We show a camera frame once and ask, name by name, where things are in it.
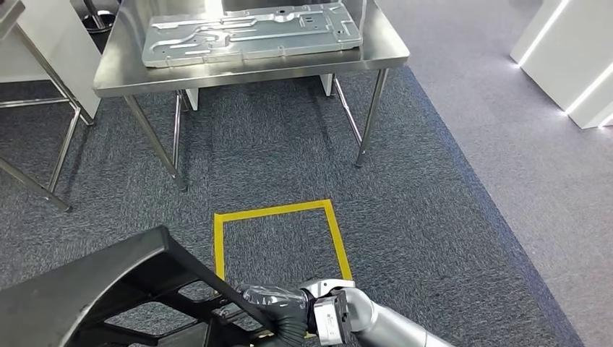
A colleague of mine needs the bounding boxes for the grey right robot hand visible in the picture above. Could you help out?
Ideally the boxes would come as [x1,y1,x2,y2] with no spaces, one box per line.
[234,283,315,347]

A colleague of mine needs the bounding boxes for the black plastic frame part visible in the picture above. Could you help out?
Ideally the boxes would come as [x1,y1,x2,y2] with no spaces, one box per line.
[0,226,288,347]

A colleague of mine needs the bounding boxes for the stainless steel workbench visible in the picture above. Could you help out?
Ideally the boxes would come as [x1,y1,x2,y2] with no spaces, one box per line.
[92,0,411,192]

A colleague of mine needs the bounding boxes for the yellow floor tape marking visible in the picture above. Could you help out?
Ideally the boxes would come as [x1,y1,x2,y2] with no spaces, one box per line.
[213,200,354,283]

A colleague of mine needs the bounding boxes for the grey stamped metal panel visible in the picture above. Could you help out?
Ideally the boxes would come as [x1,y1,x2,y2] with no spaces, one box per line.
[141,1,364,69]

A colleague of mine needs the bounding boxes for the dark pole with round base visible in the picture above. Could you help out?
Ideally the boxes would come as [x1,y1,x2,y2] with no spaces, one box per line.
[81,0,117,35]

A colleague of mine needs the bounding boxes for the white table with chrome legs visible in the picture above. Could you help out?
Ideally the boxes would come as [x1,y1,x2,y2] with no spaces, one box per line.
[0,0,103,214]

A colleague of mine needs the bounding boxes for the white counter with light strip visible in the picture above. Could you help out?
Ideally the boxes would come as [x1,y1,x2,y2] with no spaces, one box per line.
[510,0,613,112]
[565,62,613,130]

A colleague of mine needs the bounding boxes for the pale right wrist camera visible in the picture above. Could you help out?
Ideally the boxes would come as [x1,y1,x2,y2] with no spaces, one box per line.
[313,289,353,347]

